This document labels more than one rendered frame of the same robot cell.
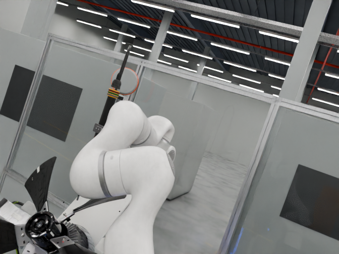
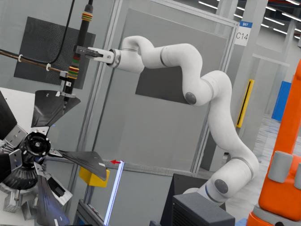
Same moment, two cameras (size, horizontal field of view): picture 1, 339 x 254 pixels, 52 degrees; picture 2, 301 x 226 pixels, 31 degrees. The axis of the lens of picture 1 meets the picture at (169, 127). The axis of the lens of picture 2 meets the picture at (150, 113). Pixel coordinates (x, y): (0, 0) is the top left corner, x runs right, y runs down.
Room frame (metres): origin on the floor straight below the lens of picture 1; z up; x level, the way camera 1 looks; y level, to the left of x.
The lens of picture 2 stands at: (-0.27, 2.02, 1.75)
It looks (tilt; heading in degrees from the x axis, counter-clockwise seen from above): 7 degrees down; 303
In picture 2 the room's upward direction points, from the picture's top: 15 degrees clockwise
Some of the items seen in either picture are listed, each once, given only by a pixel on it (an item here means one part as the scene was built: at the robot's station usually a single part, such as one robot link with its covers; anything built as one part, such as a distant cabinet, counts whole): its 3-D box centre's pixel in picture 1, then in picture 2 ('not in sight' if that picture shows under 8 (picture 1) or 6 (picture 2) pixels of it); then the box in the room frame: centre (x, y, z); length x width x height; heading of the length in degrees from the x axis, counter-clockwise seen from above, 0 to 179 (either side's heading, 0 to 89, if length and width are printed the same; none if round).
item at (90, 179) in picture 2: not in sight; (93, 174); (1.41, -0.21, 1.02); 0.16 x 0.10 x 0.11; 152
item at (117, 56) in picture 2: not in sight; (113, 58); (1.23, 0.09, 1.65); 0.09 x 0.03 x 0.08; 152
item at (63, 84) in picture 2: not in sight; (68, 84); (1.32, 0.25, 1.49); 0.09 x 0.07 x 0.10; 7
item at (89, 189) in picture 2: not in sight; (88, 192); (1.41, -0.21, 0.92); 0.03 x 0.03 x 0.12; 62
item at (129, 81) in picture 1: (124, 81); not in sight; (2.03, 0.34, 1.88); 0.17 x 0.15 x 0.16; 62
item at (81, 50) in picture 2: (98, 129); (84, 51); (1.28, 0.25, 1.65); 0.07 x 0.03 x 0.03; 63
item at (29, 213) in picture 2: not in sight; (32, 209); (1.33, 0.27, 0.91); 0.12 x 0.08 x 0.12; 152
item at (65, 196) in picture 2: not in sight; (51, 193); (1.32, 0.19, 0.98); 0.20 x 0.16 x 0.20; 152
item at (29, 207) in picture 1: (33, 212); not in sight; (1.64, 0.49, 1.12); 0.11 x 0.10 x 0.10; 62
